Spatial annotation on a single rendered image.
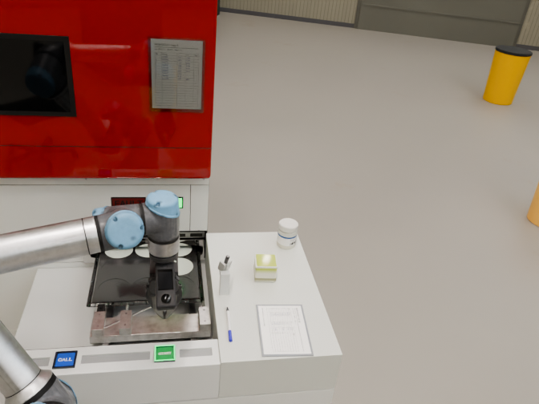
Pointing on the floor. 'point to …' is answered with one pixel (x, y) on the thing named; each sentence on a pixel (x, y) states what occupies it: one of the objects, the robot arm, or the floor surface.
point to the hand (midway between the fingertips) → (164, 317)
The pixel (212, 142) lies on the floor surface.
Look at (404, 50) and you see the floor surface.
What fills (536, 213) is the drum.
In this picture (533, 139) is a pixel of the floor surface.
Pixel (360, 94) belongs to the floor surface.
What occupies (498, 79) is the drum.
